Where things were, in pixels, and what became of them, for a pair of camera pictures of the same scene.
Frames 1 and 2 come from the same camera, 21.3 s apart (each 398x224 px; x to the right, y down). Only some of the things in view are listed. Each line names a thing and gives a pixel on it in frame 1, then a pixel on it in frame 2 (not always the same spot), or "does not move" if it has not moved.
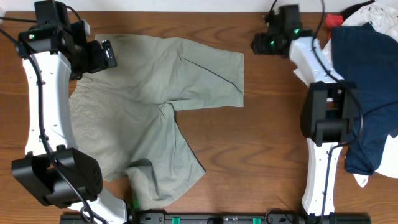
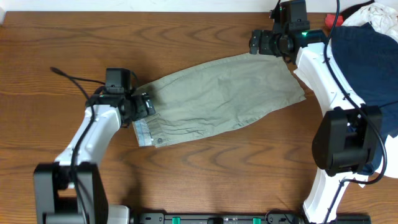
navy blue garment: [368, 58] does not move
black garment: [347, 11] does not move
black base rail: [227, 218] does not move
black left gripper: [106, 55] -> [145, 106]
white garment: [383, 16] does not move
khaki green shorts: [120, 114] -> [214, 96]
